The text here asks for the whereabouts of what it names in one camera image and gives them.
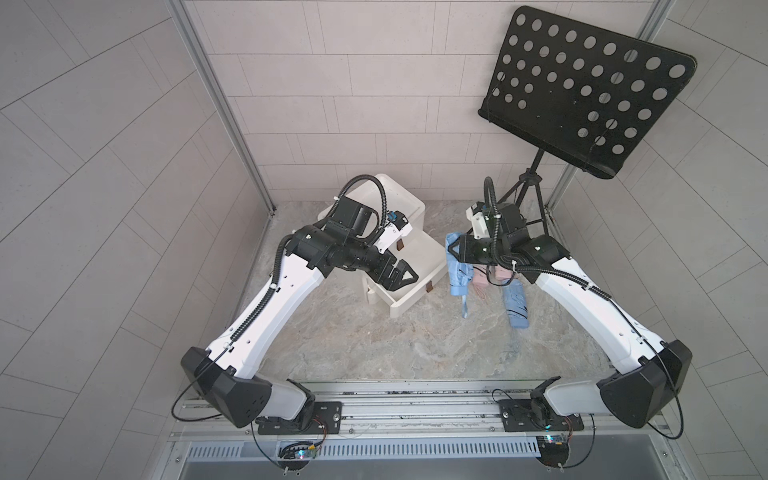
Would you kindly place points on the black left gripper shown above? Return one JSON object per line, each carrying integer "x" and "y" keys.
{"x": 381, "y": 277}

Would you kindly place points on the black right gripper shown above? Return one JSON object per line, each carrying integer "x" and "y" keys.
{"x": 466, "y": 246}

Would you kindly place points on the blue umbrella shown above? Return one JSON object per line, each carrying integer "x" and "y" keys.
{"x": 460, "y": 277}
{"x": 515, "y": 304}

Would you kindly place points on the white drawer cabinet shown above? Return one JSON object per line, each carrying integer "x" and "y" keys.
{"x": 383, "y": 195}

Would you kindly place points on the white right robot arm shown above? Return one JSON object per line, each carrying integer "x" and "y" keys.
{"x": 649, "y": 371}

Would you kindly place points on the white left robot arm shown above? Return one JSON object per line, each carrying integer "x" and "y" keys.
{"x": 355, "y": 235}

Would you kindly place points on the pink folded umbrella left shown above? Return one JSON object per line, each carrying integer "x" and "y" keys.
{"x": 484, "y": 276}

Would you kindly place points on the black music stand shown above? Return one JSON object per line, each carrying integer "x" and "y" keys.
{"x": 581, "y": 93}

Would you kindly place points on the left circuit board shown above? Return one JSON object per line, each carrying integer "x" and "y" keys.
{"x": 301, "y": 451}

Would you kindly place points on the circuit board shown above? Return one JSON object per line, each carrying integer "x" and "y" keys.
{"x": 554, "y": 451}
{"x": 301, "y": 451}

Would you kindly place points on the right circuit board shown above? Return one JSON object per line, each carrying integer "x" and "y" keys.
{"x": 554, "y": 451}

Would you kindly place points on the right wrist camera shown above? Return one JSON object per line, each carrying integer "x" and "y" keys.
{"x": 476, "y": 214}

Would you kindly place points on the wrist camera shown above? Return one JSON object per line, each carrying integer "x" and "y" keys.
{"x": 397, "y": 227}
{"x": 476, "y": 214}

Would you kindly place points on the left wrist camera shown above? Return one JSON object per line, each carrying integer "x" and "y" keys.
{"x": 397, "y": 227}

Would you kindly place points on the aluminium rail base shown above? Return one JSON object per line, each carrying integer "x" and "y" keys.
{"x": 390, "y": 420}

